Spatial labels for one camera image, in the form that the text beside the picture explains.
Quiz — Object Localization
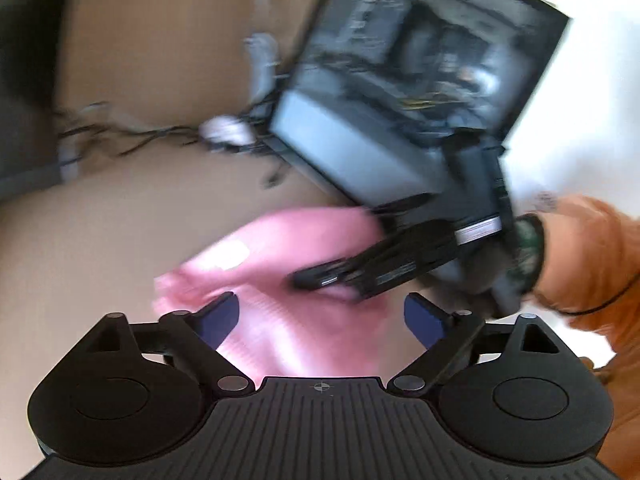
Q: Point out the person's right forearm orange sleeve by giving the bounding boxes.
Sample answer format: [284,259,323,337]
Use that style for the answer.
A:
[531,195,640,333]

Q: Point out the pink and white ribbed garment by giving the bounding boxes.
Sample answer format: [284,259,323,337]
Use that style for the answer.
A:
[152,205,422,379]

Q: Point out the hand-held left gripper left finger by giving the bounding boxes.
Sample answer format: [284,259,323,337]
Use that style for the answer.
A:
[80,291,256,396]

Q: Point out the large black monitor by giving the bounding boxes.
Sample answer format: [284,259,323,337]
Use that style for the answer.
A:
[0,0,76,202]

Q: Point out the white plug with cable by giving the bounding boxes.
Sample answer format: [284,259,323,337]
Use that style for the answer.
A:
[243,0,280,103]

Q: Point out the person's right hand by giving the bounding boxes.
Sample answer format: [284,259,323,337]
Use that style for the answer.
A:
[435,214,547,320]

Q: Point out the thin black cord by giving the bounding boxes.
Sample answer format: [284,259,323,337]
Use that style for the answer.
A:
[555,272,640,317]

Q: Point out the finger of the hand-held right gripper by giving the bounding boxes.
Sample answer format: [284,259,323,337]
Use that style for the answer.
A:
[345,247,468,302]
[290,220,458,292]

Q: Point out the black cables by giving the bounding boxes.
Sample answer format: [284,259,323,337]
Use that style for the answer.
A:
[59,102,291,191]

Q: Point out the person's orange clothing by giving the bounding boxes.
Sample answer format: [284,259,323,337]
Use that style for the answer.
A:
[580,330,640,480]

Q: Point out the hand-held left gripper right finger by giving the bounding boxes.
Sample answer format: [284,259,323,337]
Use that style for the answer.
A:
[387,292,562,396]

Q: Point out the white power adapter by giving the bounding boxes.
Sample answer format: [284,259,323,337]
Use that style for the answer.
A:
[199,115,255,147]

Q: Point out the black laptop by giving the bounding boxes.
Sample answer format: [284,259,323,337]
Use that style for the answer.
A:
[269,0,572,213]

